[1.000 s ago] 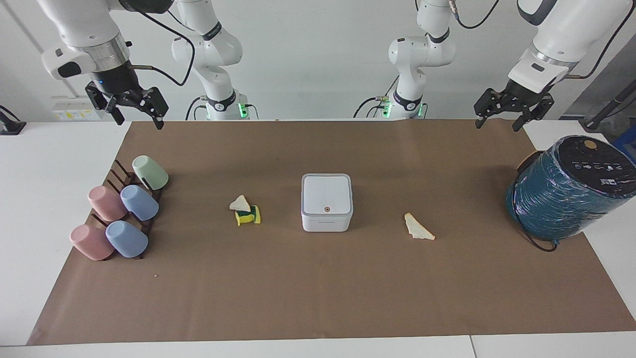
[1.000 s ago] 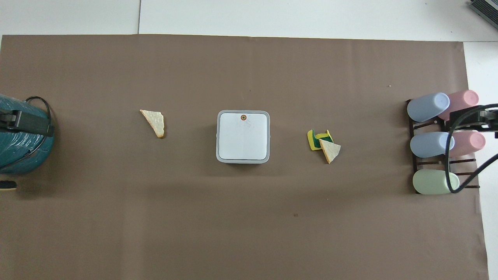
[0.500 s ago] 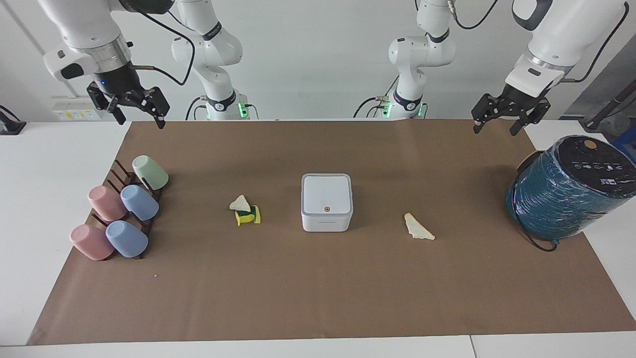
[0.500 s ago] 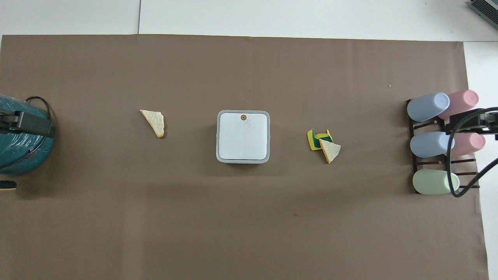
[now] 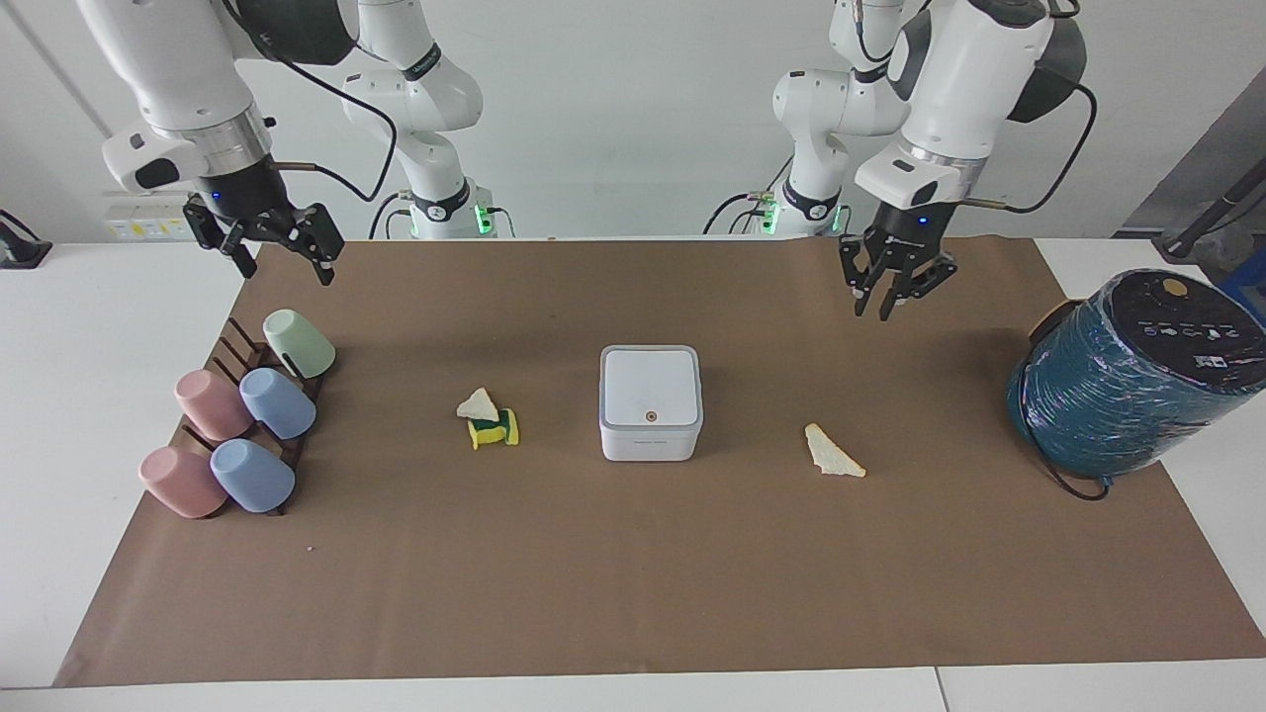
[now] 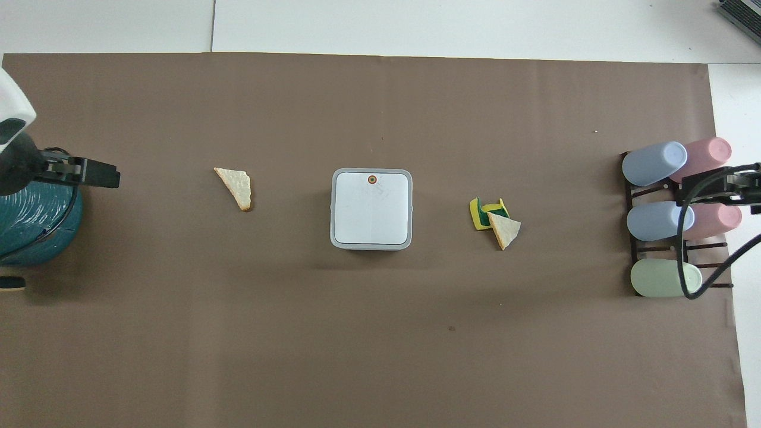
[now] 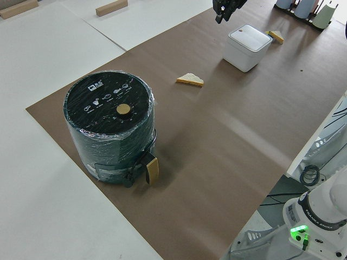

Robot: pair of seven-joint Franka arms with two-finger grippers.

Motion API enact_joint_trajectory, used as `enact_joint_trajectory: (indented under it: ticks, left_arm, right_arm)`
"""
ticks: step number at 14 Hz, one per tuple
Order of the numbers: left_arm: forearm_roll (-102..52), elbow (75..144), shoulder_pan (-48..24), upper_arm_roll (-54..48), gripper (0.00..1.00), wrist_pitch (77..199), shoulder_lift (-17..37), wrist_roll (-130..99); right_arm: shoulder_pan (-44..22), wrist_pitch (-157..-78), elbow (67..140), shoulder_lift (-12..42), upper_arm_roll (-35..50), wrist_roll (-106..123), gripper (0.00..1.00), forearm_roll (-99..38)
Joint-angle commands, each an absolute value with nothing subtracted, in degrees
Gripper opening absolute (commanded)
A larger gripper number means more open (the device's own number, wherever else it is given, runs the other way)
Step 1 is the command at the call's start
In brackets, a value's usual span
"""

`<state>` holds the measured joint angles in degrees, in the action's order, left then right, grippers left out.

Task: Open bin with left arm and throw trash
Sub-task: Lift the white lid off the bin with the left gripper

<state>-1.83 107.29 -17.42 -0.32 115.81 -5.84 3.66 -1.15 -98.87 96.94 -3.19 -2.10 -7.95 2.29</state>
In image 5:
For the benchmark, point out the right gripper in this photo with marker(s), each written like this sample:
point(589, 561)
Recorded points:
point(247, 193)

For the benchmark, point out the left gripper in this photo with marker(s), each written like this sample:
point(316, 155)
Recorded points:
point(915, 229)

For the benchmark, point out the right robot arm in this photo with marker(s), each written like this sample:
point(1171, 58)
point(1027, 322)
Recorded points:
point(178, 69)

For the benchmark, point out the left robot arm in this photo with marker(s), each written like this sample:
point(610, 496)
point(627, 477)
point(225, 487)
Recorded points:
point(964, 79)

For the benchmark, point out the pale elongated trash piece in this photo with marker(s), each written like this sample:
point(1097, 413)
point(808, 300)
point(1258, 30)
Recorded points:
point(829, 453)

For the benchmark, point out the white square trash bin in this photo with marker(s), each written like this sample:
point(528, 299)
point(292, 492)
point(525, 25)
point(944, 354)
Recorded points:
point(650, 391)

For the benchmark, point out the white triangular trash piece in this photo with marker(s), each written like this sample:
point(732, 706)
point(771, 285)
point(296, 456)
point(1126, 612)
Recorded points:
point(479, 405)

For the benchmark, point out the green cup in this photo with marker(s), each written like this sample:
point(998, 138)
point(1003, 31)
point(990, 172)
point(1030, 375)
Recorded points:
point(300, 343)

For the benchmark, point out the brown wooden cup rack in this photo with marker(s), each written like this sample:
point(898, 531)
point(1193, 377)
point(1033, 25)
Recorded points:
point(240, 348)

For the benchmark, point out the blue cup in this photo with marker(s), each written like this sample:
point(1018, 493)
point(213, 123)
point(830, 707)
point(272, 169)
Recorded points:
point(279, 402)
point(252, 476)

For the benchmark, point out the pink cup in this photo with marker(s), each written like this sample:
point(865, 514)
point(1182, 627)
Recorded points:
point(180, 482)
point(211, 403)

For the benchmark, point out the black stand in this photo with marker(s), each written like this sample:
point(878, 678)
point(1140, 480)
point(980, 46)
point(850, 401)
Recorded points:
point(20, 247)
point(1202, 222)

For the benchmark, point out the teal wrapped cylinder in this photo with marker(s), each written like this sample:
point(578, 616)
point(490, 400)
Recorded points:
point(1128, 386)

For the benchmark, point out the yellow green sponge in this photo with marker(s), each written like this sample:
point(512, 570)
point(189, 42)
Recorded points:
point(495, 430)

